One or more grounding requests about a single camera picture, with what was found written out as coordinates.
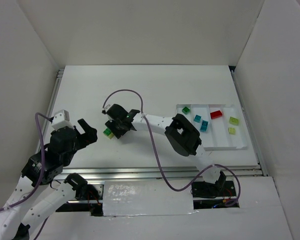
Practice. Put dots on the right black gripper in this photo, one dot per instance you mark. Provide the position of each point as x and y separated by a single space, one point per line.
114 126

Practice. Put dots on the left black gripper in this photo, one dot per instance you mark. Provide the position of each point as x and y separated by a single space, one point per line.
78 136

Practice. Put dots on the dark green sloped lego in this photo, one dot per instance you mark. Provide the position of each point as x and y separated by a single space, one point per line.
186 110

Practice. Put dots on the blue rounded lego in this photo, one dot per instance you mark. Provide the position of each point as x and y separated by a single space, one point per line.
204 126

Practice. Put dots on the red lego brick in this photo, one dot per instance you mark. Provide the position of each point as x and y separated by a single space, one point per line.
216 114

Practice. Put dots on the pale yellow rounded lego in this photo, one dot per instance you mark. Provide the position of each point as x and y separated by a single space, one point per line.
234 121

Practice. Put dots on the cyan small lego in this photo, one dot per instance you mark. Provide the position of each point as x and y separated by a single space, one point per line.
197 119

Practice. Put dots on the pale yellow square lego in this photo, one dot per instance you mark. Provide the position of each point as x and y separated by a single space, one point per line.
232 131

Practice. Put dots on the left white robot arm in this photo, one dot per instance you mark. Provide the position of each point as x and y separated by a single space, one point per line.
20 216

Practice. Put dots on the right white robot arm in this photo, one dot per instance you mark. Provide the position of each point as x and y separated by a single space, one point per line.
180 132

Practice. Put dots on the pale yellow lego under green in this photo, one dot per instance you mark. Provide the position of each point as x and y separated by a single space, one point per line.
110 136

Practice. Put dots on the silver foil cover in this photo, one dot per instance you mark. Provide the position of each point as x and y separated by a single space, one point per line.
145 198

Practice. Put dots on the white compartment tray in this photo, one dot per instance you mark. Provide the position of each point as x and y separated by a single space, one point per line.
216 137

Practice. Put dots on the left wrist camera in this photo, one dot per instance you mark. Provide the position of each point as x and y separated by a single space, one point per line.
61 119

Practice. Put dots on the aluminium frame rail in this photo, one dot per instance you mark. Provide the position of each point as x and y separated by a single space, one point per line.
145 173

